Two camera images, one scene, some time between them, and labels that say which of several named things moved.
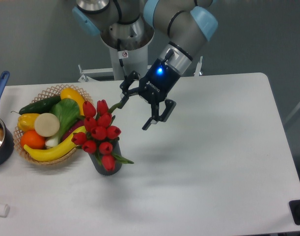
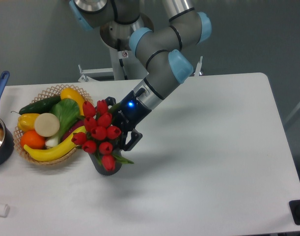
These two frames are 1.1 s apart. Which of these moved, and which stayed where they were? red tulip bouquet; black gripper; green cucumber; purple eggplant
Moved: black gripper
Stayed: green cucumber; red tulip bouquet; purple eggplant
